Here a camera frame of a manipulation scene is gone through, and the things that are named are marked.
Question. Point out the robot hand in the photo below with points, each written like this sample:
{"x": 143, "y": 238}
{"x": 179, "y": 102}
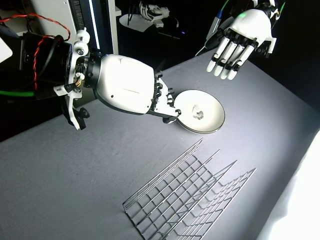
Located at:
{"x": 125, "y": 82}
{"x": 252, "y": 25}

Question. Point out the white plate with grey print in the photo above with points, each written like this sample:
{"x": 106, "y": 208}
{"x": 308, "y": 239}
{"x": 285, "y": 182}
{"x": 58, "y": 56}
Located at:
{"x": 200, "y": 105}

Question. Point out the plain white plate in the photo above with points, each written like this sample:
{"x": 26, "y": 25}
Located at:
{"x": 193, "y": 131}

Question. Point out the spare white robot hand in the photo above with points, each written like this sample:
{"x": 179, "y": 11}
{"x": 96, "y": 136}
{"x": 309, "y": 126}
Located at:
{"x": 152, "y": 11}

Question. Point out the grey table cloth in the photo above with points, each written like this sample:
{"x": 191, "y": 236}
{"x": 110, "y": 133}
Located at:
{"x": 75, "y": 175}

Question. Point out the white metal frame panel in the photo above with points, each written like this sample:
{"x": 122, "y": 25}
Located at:
{"x": 55, "y": 12}

